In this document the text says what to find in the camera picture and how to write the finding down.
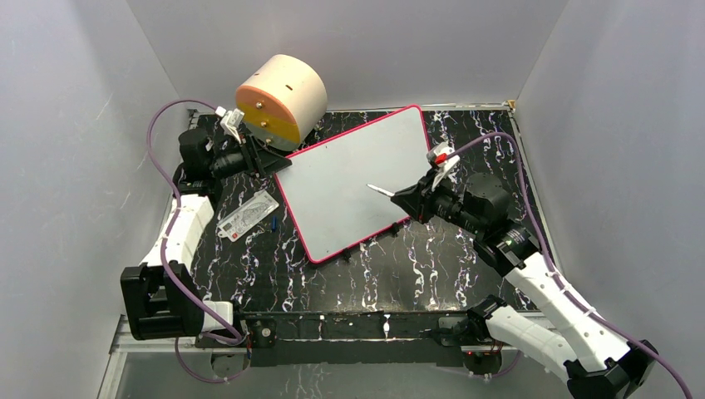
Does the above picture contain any clear plastic marker package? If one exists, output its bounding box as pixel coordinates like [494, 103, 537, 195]
[216, 190, 279, 242]

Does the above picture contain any white whiteboard marker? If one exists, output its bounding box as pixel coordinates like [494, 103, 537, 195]
[367, 184, 395, 198]

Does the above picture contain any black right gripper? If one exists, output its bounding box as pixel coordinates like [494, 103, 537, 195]
[391, 168, 484, 236]

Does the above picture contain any round pastel drawer cabinet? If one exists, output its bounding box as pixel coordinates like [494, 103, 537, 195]
[234, 54, 328, 152]

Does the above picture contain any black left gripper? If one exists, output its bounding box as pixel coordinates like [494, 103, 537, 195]
[209, 133, 292, 181]

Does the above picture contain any pink framed whiteboard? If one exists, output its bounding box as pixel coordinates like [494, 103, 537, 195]
[275, 105, 431, 264]

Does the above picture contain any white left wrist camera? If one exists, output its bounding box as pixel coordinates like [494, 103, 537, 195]
[215, 106, 244, 145]

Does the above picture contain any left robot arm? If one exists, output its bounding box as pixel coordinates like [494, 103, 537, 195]
[120, 127, 293, 346]

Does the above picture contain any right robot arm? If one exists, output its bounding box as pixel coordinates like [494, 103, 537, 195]
[390, 171, 653, 398]

